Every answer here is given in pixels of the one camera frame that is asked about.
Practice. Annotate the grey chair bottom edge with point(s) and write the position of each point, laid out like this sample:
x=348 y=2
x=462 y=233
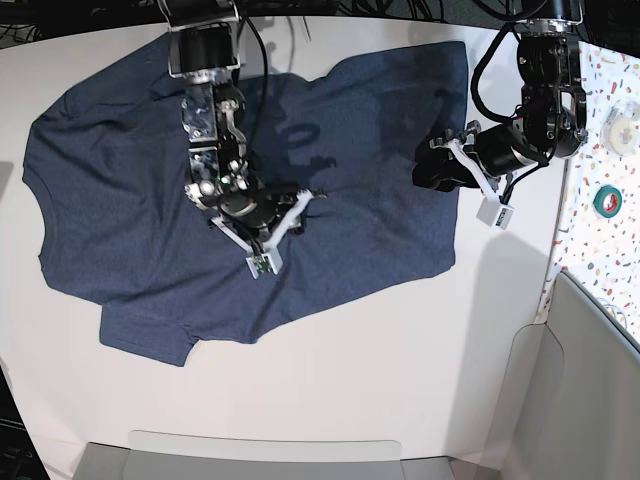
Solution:
x=154 y=455

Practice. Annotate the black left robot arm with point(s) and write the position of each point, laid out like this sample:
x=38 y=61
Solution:
x=550 y=121

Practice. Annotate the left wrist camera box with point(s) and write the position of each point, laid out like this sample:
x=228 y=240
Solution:
x=495 y=214

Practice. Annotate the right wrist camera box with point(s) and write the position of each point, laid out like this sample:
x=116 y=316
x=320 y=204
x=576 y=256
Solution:
x=269 y=262

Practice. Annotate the terrazzo patterned table cover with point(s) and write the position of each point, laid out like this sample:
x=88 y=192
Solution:
x=602 y=254

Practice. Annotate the clear tape dispenser roll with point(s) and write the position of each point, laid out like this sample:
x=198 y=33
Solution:
x=620 y=130

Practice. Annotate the dark blue t-shirt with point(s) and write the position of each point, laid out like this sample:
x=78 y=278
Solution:
x=340 y=219

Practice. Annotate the green tape roll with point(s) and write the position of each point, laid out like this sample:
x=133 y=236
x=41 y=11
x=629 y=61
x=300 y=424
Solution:
x=608 y=201

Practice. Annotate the grey chair right side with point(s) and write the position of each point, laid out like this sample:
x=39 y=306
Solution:
x=569 y=403

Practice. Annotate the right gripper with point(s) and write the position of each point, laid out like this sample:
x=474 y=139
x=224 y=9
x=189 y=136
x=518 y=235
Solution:
x=271 y=209

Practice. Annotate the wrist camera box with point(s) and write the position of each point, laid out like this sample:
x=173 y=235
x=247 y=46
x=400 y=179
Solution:
x=495 y=214
x=269 y=262

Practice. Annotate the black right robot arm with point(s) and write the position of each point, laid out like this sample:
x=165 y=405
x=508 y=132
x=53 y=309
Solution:
x=222 y=176

